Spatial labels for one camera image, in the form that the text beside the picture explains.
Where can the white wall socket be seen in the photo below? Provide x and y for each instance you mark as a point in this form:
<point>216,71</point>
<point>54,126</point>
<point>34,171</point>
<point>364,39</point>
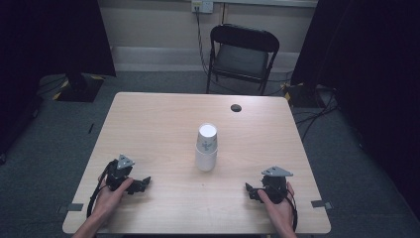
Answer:
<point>202,6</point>

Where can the black folding chair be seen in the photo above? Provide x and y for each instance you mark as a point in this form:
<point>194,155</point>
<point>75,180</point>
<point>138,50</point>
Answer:
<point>242,56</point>

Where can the person's right hand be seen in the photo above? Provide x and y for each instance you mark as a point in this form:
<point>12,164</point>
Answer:
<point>280,211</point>

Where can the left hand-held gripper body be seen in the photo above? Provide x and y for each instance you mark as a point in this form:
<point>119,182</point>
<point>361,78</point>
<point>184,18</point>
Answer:
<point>119,172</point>

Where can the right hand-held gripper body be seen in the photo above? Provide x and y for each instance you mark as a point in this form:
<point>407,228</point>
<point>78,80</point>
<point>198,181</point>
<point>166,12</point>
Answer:
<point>275,185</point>

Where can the plain white paper cup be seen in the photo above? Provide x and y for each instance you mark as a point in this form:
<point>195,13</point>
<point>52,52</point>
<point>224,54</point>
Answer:
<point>205,162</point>

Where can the grey table bracket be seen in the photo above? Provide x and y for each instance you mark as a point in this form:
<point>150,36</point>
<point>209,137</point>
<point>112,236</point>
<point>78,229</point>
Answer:
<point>322,204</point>
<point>71,208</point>

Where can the black curtain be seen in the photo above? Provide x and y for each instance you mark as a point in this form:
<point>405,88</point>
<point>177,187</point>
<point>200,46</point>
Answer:
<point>369,66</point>
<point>49,36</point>

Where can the white printed paper cup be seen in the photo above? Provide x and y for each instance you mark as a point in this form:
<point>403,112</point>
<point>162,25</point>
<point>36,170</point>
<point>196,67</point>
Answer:
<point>207,137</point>

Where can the black stand base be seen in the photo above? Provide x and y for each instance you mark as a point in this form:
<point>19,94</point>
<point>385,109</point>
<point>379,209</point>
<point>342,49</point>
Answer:
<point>81,87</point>
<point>298,94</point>

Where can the black table grommet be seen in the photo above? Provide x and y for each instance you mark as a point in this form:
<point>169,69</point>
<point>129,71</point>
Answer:
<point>236,107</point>

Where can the person's left hand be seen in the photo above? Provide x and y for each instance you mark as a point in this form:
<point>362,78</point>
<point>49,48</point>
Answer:
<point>110,198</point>

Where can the black pen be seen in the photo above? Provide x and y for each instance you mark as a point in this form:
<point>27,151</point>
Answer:
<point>90,128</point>

